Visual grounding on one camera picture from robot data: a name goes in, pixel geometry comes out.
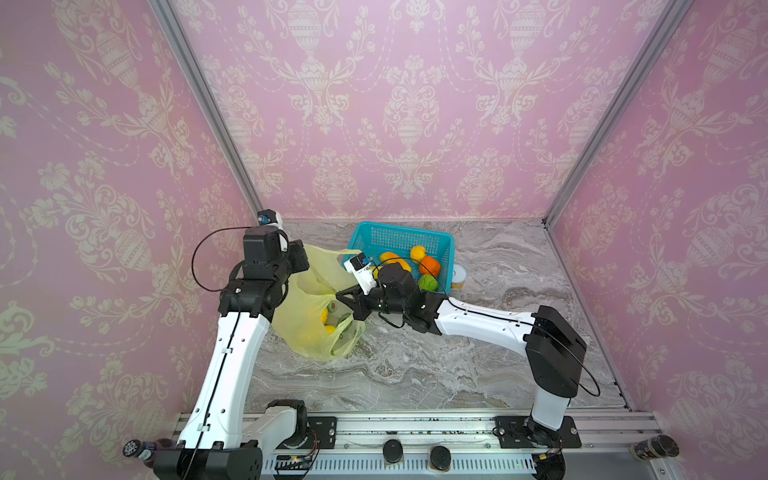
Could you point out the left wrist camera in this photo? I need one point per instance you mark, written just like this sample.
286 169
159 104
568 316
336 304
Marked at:
269 217

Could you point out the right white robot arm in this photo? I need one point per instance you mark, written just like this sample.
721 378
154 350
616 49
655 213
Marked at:
554 350

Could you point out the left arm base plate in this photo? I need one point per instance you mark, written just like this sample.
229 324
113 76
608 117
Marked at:
320 433

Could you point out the green toy vegetable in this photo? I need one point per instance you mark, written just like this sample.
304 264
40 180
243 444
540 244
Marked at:
429 283

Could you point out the aluminium front rail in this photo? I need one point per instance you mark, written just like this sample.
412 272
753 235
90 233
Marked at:
606 437

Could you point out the right corner aluminium post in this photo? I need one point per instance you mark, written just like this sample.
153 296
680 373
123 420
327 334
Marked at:
661 33

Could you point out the black knob left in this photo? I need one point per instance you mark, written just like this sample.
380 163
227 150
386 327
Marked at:
392 451

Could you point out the orange-yellow toy mango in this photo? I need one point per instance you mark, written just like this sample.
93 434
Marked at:
391 258

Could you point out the teal plastic basket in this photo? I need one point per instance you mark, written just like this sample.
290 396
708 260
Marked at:
374 238

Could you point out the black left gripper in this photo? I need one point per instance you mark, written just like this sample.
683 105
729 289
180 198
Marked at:
300 262

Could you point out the small yellow toy lemon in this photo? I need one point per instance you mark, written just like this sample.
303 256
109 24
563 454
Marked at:
418 253

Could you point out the dark jar right corner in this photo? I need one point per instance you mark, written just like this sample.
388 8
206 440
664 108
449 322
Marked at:
657 447

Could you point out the yellow toy banana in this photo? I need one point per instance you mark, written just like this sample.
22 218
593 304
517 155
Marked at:
329 320

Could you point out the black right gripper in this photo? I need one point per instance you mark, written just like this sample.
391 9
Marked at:
362 302

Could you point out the black knob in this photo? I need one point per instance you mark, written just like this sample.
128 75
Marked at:
392 451
440 458

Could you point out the yellow plastic bag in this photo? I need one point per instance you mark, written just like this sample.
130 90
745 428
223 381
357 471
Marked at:
298 319

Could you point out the small orange-print tin can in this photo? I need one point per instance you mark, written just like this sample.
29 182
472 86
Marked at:
459 277

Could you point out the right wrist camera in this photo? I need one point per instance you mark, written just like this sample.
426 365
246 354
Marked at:
362 269

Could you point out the purple bottle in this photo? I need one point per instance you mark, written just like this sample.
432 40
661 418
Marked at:
146 451

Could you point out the corner aluminium post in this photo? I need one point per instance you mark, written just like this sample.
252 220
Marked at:
661 33
192 68

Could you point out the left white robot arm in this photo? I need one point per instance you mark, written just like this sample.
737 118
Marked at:
211 445

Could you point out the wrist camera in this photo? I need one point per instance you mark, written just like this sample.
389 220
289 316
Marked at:
362 269
269 217

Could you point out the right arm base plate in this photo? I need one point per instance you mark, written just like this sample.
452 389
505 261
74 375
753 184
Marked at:
521 432

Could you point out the black knob right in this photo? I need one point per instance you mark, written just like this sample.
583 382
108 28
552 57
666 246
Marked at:
440 458

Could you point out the orange toy fruit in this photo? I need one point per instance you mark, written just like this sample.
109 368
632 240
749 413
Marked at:
430 266

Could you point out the left corner aluminium post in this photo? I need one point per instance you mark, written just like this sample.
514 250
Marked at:
192 68

